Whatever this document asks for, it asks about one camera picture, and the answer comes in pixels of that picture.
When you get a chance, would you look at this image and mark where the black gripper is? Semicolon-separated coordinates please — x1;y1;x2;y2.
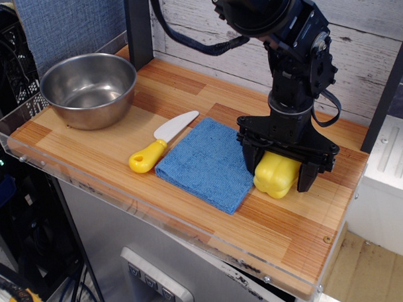
237;114;340;192

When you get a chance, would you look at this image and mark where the stainless steel pot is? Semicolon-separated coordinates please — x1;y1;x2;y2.
40;53;137;130

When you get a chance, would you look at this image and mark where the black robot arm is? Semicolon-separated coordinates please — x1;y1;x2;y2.
212;0;339;192

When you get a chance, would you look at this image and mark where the blue folded cloth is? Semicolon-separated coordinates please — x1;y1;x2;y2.
155;117;253;215

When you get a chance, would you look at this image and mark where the yellow toy bell pepper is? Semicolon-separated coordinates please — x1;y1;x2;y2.
253;151;301;199

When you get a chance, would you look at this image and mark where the white appliance block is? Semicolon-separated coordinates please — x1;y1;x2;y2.
345;116;403;256

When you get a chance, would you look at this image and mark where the clear acrylic table guard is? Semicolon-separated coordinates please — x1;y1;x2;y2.
0;59;365;300

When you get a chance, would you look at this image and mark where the black sleeved cable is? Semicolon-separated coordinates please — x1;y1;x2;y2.
146;0;253;58

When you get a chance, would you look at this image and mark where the yellow handled toy knife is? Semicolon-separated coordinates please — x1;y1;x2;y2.
128;111;199;174

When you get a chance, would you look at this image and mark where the black vertical post right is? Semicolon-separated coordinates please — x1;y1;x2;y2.
361;41;403;154

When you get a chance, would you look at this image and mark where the black vertical post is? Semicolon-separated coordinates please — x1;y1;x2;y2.
361;41;403;154
124;0;154;71

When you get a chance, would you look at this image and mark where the black vertical post left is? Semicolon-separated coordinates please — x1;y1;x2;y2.
124;0;154;71

